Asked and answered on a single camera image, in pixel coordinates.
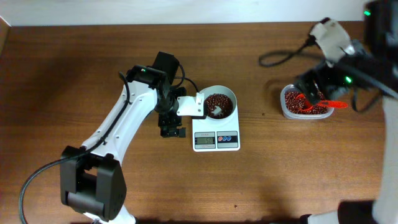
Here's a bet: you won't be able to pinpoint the orange measuring scoop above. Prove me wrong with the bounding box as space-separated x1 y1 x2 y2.
295 93 348 111

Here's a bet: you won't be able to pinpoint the white bowl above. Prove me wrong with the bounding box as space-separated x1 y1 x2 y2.
200 85 237 120

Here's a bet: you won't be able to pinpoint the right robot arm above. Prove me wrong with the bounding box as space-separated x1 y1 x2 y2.
294 1 397 223

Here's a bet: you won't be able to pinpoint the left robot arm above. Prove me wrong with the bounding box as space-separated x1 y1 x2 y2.
60 52 186 223

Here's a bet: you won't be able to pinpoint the white digital kitchen scale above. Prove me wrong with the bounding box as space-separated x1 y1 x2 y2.
192 107 241 152

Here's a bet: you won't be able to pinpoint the red beans in bowl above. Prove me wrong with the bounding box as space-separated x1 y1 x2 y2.
205 93 233 119

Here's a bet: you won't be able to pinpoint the clear plastic container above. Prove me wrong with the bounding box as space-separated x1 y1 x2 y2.
280 84 334 120

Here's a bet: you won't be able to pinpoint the red beans in container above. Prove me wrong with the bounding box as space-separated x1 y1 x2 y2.
284 91 328 114

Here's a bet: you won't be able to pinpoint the left black cable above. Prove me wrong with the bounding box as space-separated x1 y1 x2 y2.
17 62 201 224

